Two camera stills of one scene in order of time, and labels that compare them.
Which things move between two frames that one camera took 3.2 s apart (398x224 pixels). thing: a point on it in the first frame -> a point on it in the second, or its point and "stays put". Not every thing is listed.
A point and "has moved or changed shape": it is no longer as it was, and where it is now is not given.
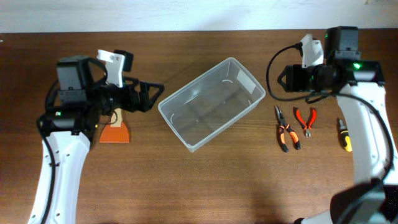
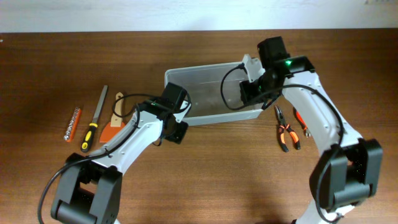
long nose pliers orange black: x=290 y=130 stays put
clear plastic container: x=203 y=107 has moved or changed shape
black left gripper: x=135 y=97 -> x=177 y=132
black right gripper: x=296 y=78 -> x=249 y=93
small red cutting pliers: x=311 y=118 stays put
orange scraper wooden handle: x=117 y=132 stays put
